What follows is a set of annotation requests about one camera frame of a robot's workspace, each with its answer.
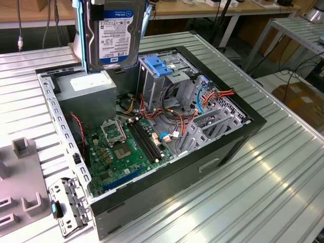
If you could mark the CPU socket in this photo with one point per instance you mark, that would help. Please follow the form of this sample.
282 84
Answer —
122 152

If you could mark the grey parts rack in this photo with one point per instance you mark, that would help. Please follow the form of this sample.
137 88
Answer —
22 174

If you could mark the black blue latch clip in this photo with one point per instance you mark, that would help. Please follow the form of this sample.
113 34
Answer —
54 208

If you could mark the wooden desk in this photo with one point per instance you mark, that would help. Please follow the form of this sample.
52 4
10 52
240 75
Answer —
189 8

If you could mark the black PC case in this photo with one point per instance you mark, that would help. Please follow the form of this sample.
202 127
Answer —
164 182

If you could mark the brown cardboard box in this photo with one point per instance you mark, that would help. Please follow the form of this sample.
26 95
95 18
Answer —
298 101

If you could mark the grey power supply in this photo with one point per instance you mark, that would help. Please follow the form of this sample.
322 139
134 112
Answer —
86 101

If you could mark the grey slot bracket latch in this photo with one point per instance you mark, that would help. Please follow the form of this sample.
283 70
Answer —
73 202

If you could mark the blue plastic drive latch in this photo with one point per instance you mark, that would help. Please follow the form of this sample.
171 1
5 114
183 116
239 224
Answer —
158 68

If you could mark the blue expansion slot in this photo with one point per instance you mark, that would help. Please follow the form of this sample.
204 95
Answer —
122 180

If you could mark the grey metal drive cage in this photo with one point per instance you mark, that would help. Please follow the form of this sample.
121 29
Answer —
154 88

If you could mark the RAM slot black clips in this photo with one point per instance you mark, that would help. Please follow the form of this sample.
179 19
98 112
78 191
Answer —
140 141
146 141

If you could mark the metal slat side table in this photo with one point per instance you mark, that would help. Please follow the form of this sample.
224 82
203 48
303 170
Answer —
298 30

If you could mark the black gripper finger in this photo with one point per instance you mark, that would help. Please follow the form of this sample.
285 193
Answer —
98 10

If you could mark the grey metal disk bay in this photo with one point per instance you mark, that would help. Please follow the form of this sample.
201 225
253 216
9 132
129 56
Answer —
202 136

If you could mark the hard disk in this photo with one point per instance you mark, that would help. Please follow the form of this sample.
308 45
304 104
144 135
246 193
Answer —
114 35

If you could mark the RAM slot white clips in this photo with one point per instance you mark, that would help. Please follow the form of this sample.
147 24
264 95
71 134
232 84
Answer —
150 141
143 141

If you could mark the green motherboard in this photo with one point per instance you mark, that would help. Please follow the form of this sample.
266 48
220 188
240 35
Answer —
101 167

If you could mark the black case fan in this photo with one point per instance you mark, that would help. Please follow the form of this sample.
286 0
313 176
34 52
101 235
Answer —
74 136

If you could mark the black stand pole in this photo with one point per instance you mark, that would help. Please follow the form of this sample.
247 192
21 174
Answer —
219 22

